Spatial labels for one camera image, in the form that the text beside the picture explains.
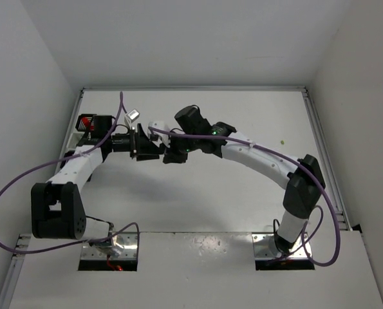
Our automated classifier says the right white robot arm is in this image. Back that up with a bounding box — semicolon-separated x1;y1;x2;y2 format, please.
160;106;326;254

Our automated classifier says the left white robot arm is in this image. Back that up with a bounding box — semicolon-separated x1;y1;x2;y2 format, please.
31;114;163;240

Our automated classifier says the black slotted container far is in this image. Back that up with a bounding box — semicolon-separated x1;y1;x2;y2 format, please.
75;113;96;132

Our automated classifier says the black slotted container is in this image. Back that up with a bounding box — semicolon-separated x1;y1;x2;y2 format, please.
59;151;75;169
75;113;96;132

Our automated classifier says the white slotted container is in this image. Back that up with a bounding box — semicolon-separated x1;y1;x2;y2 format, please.
67;132;84;151

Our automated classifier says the black slotted container near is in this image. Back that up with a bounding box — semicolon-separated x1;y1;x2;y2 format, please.
59;151;75;169

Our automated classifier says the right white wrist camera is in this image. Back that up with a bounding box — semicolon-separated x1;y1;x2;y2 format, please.
147;121;170;148

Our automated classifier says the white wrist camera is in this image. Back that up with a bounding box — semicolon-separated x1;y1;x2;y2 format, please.
147;121;170;148
124;109;140;127

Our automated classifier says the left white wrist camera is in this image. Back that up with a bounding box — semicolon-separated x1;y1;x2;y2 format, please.
124;109;140;127

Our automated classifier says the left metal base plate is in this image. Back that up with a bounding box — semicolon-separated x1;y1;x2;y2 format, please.
80;233;138;261

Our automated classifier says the metal base plate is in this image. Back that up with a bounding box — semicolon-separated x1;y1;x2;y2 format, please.
80;233;138;261
252;233;307;261

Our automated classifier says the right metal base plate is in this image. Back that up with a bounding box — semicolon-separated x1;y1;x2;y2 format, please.
252;233;307;261

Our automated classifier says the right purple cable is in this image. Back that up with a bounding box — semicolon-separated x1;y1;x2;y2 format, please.
147;126;341;267

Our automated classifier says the purple cable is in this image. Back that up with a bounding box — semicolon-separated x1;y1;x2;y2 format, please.
0;91;140;256
147;126;341;267

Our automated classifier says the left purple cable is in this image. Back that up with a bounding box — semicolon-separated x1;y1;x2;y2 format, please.
0;91;140;256

